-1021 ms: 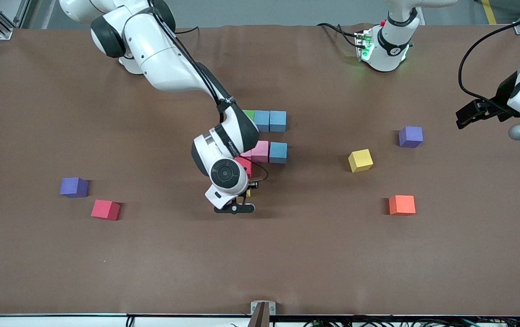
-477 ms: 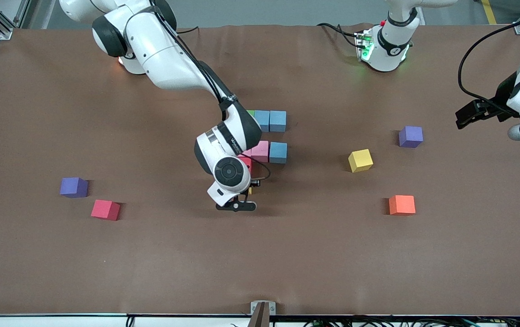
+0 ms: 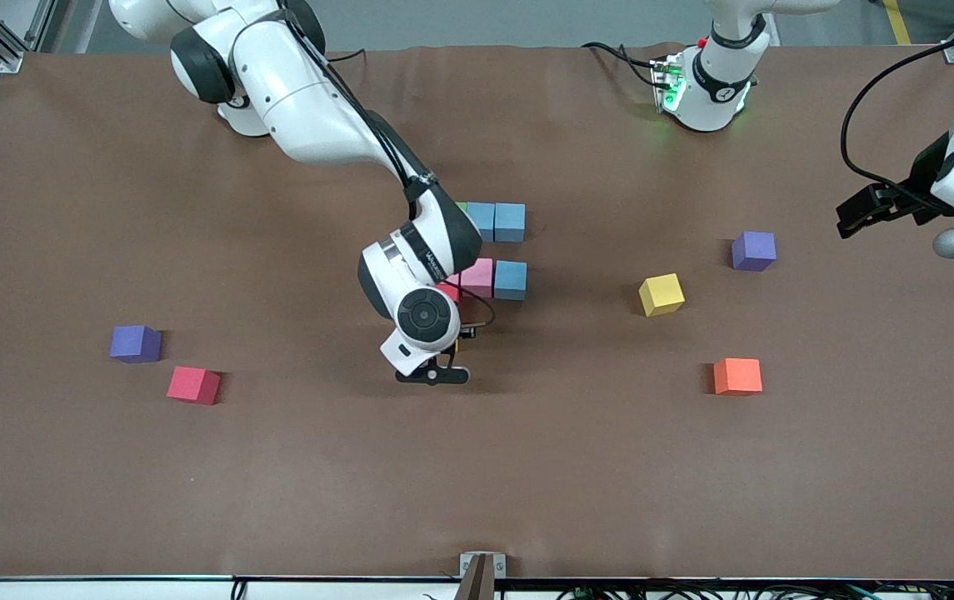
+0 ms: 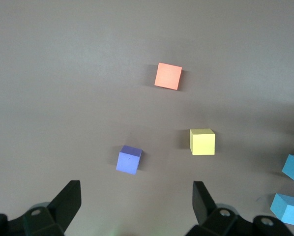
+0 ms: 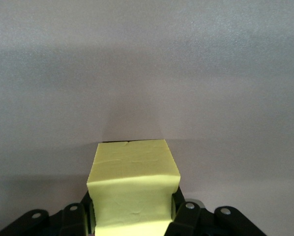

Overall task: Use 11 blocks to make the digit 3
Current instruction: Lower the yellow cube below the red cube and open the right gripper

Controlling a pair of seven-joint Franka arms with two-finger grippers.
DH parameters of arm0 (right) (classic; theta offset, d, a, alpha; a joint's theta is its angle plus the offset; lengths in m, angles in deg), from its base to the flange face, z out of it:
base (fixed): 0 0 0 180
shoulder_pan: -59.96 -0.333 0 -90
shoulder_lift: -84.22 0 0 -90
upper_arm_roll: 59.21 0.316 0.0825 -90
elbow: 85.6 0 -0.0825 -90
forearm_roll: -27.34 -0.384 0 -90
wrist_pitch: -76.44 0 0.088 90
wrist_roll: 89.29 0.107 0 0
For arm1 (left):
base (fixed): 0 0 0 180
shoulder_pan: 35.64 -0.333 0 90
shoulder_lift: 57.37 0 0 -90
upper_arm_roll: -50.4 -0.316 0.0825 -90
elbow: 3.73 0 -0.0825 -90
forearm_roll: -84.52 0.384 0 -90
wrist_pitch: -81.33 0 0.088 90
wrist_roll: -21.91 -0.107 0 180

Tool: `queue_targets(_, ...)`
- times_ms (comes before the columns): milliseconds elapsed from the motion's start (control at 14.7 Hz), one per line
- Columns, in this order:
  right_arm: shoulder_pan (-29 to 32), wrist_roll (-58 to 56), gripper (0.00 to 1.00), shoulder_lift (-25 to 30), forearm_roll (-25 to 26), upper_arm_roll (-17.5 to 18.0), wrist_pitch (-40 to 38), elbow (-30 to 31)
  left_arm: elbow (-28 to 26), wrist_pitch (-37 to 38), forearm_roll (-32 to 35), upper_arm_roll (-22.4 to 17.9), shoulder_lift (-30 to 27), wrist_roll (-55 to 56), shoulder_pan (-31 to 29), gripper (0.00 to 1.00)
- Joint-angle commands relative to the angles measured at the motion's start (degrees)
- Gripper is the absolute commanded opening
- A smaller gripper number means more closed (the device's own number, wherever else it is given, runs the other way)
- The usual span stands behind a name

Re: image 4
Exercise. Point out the purple foam cube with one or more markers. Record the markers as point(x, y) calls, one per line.
point(128, 161)

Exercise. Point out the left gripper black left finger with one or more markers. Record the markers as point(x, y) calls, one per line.
point(61, 214)

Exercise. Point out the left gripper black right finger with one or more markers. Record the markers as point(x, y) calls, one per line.
point(207, 216)

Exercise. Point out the yellow foam cube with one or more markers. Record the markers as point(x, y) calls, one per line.
point(202, 142)

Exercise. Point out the steel blue foam cube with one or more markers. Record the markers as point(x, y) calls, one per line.
point(287, 210)

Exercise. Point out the orange foam cube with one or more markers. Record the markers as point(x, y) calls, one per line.
point(168, 76)

